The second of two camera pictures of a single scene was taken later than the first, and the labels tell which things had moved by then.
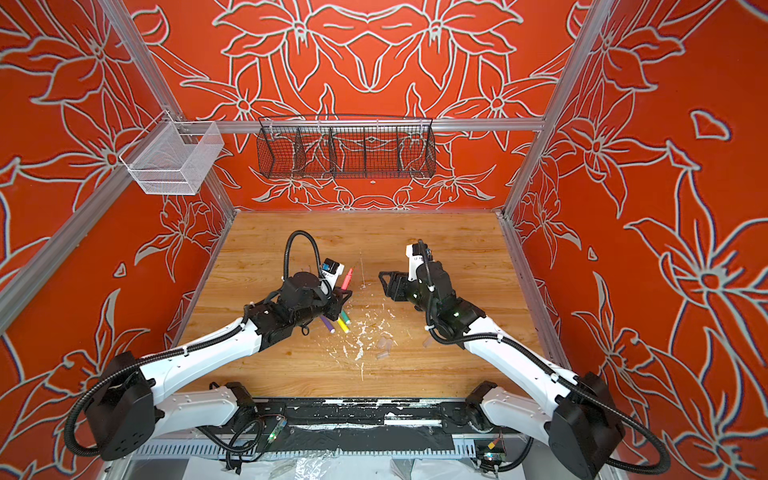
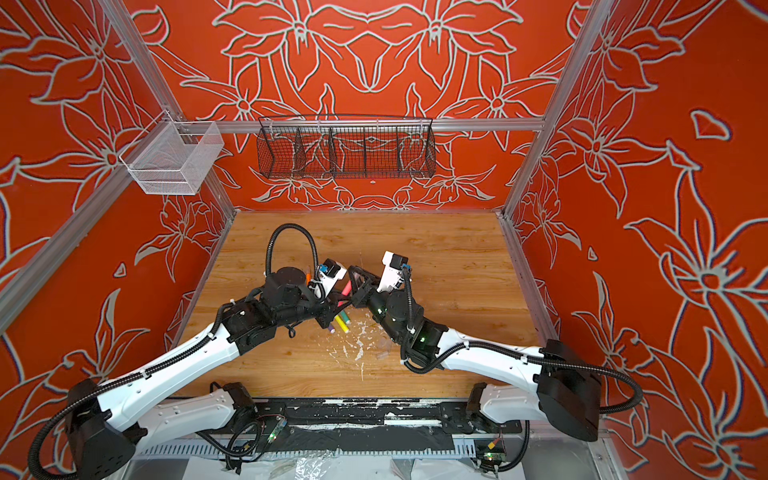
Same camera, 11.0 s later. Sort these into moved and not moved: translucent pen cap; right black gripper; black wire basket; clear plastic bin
Moved: right black gripper
Not moved: clear plastic bin; translucent pen cap; black wire basket
